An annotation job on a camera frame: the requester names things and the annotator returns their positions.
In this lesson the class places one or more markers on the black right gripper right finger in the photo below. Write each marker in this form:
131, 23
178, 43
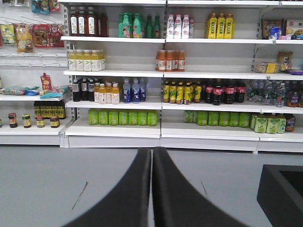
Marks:
176, 203

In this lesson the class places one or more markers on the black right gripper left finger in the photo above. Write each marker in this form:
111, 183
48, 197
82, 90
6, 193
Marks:
127, 204

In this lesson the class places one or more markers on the black wood produce stand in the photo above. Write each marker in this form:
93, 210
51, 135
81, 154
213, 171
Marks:
280, 195

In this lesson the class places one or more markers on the white supermarket shelf unit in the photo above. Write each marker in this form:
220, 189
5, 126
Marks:
131, 58

